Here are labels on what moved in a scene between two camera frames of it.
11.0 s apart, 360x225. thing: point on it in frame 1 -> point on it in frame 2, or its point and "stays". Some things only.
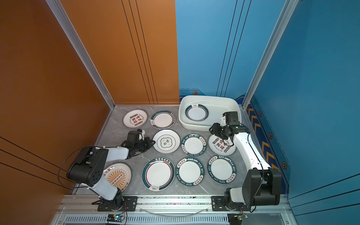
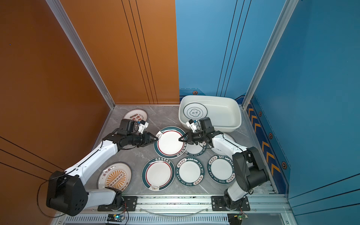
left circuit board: x=115 y=218 stays
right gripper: x=215 y=130 -> x=190 y=135
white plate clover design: x=167 y=141 -> x=195 y=111
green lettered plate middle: x=193 y=144 stays
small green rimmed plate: x=162 y=119 -> x=168 y=146
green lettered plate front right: x=221 y=169 stays
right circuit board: x=241 y=216 stays
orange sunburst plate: x=119 y=174 stays
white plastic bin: x=217 y=105 stays
